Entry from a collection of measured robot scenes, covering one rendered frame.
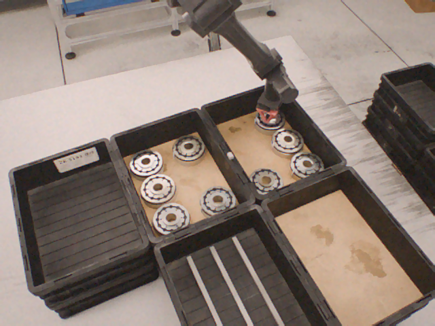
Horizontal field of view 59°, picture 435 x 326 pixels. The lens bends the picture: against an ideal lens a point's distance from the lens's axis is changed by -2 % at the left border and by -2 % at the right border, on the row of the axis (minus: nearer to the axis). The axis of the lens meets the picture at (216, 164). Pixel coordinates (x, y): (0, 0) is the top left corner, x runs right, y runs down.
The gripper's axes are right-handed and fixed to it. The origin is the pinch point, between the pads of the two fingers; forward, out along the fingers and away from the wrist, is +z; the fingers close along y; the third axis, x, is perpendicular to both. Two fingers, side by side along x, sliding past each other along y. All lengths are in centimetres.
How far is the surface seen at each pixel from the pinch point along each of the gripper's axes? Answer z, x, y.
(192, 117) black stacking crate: -3.4, 21.0, -15.9
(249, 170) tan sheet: 3.9, -2.4, -21.5
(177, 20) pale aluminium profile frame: 76, 125, 132
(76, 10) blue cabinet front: 53, 174, 82
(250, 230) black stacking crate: 3.9, -11.6, -40.4
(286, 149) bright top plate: 1.0, -10.2, -10.5
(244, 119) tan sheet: 4.0, 8.2, -2.5
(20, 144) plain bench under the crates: 16, 83, -42
